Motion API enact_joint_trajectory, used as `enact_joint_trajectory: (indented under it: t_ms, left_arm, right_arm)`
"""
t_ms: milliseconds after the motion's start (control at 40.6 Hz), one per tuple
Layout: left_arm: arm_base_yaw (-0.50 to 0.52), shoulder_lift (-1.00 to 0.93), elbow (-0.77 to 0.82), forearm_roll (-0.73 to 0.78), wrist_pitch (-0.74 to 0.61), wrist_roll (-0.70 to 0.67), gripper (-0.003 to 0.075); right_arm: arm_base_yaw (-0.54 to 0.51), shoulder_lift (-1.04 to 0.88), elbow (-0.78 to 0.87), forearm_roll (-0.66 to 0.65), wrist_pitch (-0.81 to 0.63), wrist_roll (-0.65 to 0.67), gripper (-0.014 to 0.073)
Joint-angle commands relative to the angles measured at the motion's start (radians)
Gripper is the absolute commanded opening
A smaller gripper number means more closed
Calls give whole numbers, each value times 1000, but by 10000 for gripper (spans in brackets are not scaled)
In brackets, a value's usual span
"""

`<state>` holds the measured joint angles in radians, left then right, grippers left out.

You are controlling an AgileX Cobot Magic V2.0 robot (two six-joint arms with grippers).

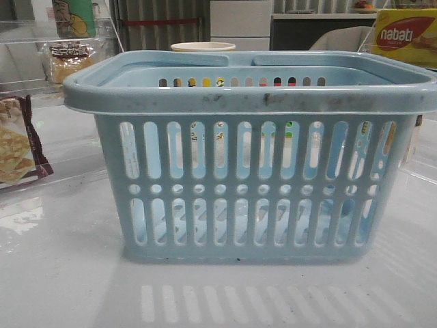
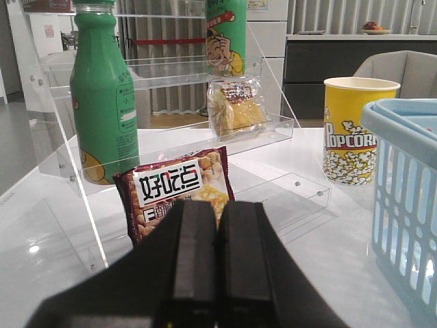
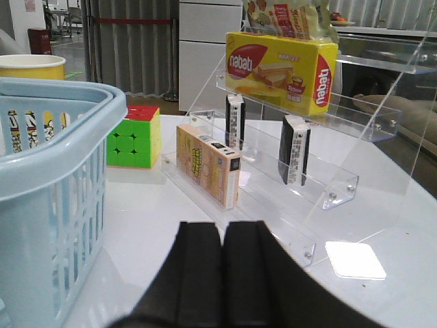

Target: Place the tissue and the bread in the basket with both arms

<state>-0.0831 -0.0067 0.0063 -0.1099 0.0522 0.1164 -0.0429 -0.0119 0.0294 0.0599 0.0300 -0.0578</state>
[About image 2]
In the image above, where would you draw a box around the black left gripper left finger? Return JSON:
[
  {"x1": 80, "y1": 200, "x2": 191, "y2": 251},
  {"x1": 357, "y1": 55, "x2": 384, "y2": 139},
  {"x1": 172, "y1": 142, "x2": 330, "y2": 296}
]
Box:
[{"x1": 27, "y1": 201, "x2": 216, "y2": 327}]

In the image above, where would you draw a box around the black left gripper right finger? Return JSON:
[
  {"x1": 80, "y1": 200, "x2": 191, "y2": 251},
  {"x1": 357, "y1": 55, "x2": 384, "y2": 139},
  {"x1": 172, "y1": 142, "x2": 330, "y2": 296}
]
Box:
[{"x1": 218, "y1": 202, "x2": 346, "y2": 327}]

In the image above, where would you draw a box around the green plastic drink bottle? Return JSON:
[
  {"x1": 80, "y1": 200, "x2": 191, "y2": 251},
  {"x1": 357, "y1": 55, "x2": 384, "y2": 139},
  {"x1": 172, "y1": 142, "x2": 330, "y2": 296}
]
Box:
[{"x1": 70, "y1": 1, "x2": 139, "y2": 185}]

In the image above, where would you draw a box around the dark counter cabinet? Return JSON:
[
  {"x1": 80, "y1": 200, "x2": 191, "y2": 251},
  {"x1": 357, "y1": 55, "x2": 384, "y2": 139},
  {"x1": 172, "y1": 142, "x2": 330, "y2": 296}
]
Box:
[{"x1": 281, "y1": 34, "x2": 436, "y2": 120}]

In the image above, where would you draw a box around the grey upholstered chair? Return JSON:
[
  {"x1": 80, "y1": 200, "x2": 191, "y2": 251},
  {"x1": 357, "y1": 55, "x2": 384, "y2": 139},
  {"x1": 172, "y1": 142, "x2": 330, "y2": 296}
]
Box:
[{"x1": 354, "y1": 51, "x2": 437, "y2": 98}]

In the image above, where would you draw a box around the green cartoon snack can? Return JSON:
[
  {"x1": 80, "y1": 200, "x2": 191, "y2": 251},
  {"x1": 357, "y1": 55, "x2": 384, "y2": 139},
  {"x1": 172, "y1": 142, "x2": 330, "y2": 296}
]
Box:
[{"x1": 206, "y1": 0, "x2": 246, "y2": 76}]

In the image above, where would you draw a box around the clear acrylic display shelf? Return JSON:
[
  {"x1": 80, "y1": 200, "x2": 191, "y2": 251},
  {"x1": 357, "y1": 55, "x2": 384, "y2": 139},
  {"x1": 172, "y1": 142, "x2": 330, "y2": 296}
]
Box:
[{"x1": 18, "y1": 14, "x2": 333, "y2": 270}]

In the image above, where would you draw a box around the light blue plastic basket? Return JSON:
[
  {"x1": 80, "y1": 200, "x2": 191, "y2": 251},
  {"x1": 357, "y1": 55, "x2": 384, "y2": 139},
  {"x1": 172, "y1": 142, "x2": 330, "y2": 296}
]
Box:
[{"x1": 361, "y1": 98, "x2": 436, "y2": 327}]

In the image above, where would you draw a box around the plate of fruit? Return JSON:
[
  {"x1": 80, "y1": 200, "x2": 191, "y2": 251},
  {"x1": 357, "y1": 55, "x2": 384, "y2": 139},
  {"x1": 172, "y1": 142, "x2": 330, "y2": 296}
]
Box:
[{"x1": 361, "y1": 21, "x2": 391, "y2": 35}]

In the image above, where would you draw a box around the maroon cracker snack packet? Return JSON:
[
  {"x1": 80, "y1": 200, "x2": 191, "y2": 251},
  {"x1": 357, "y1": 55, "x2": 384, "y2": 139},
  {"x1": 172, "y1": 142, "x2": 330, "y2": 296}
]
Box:
[{"x1": 113, "y1": 146, "x2": 234, "y2": 245}]

